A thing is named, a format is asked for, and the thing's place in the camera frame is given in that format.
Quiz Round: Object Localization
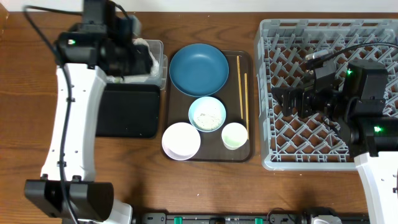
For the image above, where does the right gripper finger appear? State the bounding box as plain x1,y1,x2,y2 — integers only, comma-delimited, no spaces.
271,87,294,103
281,88,299,116

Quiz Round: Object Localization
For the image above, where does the white napkin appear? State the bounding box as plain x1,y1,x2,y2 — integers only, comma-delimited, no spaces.
133,38,160,77

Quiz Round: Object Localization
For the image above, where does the white cup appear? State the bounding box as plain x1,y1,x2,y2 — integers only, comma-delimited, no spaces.
221,123,248,151

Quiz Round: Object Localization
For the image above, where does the light blue bowl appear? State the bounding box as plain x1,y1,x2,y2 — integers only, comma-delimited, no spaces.
188,96,226,133

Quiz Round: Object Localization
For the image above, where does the white shallow bowl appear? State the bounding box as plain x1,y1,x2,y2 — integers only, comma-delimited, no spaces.
162,123,201,161

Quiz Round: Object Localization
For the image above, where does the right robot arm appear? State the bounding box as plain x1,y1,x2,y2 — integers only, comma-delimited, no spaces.
271,59,397,223

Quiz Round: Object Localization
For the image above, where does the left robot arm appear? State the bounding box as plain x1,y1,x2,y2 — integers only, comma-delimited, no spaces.
24,0,154,223

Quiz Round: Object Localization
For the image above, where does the clear plastic waste bin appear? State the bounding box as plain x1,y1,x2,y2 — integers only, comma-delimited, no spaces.
106,38,167,90

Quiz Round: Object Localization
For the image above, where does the grey dishwasher rack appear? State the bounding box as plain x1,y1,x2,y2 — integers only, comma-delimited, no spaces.
254,19,397,171

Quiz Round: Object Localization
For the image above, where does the black food waste tray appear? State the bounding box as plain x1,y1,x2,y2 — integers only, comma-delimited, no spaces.
96,83,160,138

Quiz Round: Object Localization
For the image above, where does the right wooden chopstick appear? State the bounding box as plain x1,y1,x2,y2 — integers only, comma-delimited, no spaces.
244,73,249,140

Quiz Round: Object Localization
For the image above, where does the wooden chopstick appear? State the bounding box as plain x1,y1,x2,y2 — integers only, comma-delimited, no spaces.
244,73,249,140
236,55,243,119

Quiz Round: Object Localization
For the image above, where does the left wooden chopstick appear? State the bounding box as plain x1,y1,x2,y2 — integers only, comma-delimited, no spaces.
236,55,243,119

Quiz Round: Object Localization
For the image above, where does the dark brown serving tray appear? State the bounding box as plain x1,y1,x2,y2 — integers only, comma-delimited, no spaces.
163,50,256,162

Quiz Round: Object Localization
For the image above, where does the dark blue plate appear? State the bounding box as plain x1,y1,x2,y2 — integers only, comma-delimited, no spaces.
169,44,229,97

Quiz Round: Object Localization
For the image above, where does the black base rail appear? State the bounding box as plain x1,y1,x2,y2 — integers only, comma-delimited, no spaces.
141,213,370,224

